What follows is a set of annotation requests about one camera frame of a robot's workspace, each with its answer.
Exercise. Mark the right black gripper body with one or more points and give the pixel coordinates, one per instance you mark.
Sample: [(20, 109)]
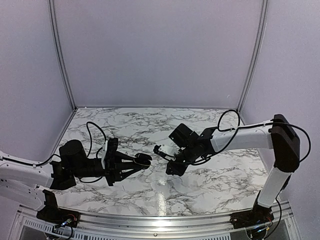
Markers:
[(189, 155)]

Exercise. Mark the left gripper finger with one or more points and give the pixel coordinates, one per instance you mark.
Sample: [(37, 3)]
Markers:
[(122, 158), (128, 169)]

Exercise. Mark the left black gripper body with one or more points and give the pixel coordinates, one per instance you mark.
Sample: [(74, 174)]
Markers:
[(110, 172)]

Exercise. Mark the black earbud charging case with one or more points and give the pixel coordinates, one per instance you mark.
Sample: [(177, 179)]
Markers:
[(143, 160)]

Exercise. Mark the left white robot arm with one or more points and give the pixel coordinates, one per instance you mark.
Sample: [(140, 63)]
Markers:
[(33, 183)]

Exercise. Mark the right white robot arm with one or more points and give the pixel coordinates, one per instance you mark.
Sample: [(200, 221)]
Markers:
[(275, 134)]

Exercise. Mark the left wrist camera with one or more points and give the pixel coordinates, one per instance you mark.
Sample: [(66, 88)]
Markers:
[(105, 154)]

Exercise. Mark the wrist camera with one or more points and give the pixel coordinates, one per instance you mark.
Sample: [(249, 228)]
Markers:
[(105, 154), (165, 151)]

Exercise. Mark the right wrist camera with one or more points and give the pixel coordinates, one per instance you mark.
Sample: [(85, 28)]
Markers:
[(165, 151)]

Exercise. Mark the front aluminium rail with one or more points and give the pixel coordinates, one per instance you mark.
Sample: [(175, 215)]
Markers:
[(102, 226)]

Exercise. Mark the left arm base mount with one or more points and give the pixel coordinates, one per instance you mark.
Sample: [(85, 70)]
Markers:
[(52, 213)]

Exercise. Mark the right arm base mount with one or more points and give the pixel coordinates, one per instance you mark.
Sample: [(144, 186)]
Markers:
[(256, 216)]

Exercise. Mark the left aluminium frame post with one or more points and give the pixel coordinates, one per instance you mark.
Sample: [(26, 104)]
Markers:
[(59, 54)]

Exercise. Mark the aluminium frame post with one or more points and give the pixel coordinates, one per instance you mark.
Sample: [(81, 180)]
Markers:
[(59, 54), (255, 54)]

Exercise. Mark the right aluminium frame post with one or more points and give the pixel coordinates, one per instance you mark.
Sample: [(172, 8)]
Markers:
[(255, 54)]

